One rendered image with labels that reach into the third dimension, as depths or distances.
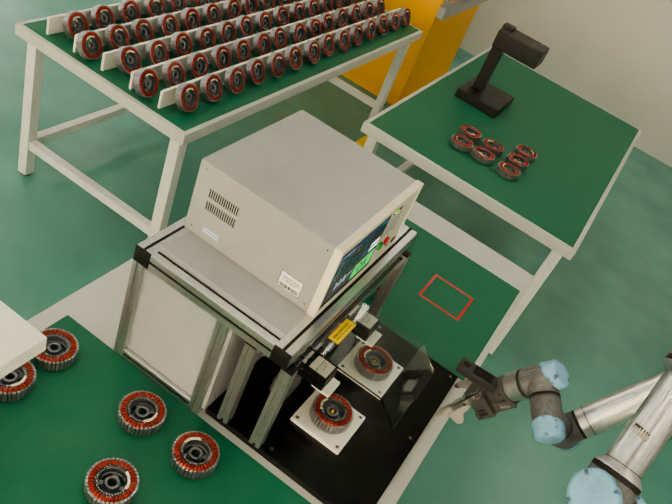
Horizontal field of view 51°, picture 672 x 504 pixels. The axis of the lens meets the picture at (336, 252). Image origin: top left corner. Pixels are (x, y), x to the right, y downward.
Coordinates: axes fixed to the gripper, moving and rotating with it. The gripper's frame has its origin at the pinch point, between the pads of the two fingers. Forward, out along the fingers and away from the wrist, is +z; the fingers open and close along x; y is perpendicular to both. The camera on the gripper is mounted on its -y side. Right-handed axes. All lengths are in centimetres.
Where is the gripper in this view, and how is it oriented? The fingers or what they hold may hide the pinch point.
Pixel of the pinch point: (444, 398)
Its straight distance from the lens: 201.1
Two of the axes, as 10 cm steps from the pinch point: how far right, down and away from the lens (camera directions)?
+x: 4.9, -4.1, 7.7
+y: 5.3, 8.4, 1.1
